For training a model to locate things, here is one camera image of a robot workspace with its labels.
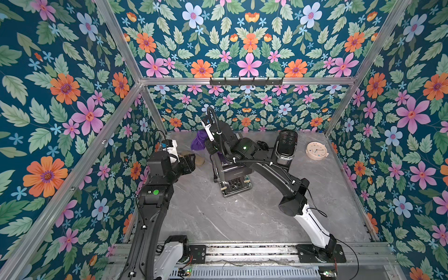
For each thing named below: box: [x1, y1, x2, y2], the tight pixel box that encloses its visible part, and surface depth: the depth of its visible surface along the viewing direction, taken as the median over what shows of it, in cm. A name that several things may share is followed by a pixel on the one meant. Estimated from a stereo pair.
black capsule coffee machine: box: [270, 129, 299, 171], surface depth 86 cm
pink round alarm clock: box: [305, 141, 330, 161], surface depth 110 cm
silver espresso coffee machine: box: [213, 162, 253, 198], surface depth 91 cm
